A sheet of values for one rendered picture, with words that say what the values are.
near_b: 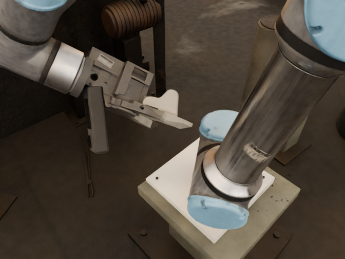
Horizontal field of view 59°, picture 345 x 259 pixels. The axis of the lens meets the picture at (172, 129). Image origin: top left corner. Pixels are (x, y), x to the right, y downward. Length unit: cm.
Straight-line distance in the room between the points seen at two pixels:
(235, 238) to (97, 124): 45
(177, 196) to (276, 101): 48
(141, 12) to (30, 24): 81
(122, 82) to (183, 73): 125
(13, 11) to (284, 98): 36
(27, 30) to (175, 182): 55
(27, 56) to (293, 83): 37
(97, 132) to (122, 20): 73
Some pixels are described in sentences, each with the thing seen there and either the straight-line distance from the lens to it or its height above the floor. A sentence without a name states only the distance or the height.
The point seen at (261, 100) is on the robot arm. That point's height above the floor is 75.
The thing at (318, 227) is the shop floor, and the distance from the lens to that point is 125.
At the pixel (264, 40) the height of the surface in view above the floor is 48.
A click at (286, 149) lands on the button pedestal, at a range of 141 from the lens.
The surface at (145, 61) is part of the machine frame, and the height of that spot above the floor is 7.
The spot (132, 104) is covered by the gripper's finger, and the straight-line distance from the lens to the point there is 51.
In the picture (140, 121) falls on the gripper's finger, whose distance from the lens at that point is 62.
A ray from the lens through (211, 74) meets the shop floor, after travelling 177.
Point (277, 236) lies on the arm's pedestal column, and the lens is 115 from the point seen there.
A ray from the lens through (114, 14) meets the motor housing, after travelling 120.
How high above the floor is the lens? 102
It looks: 46 degrees down
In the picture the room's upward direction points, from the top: straight up
